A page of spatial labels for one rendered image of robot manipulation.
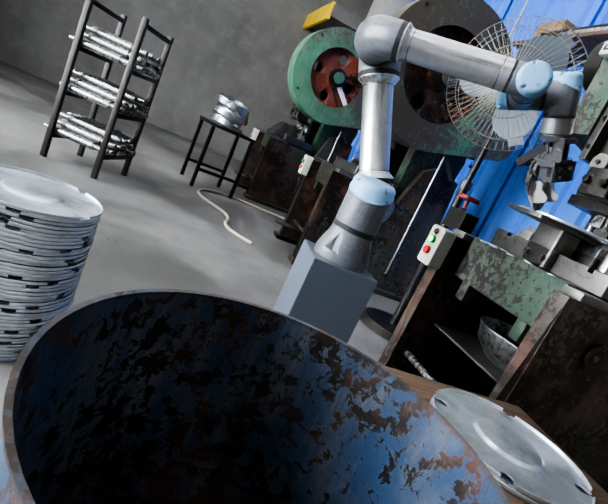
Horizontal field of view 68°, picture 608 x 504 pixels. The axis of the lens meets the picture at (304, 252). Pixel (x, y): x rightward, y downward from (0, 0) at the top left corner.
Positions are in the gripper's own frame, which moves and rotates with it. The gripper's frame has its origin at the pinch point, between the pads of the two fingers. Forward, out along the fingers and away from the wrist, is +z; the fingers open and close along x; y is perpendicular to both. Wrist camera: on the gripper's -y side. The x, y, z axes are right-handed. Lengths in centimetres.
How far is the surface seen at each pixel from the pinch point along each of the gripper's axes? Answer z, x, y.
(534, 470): 26, -46, 56
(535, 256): 15.3, 3.2, 0.6
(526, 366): 32.1, -19.0, 25.9
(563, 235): 7.8, 7.3, 4.9
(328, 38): -64, 48, -304
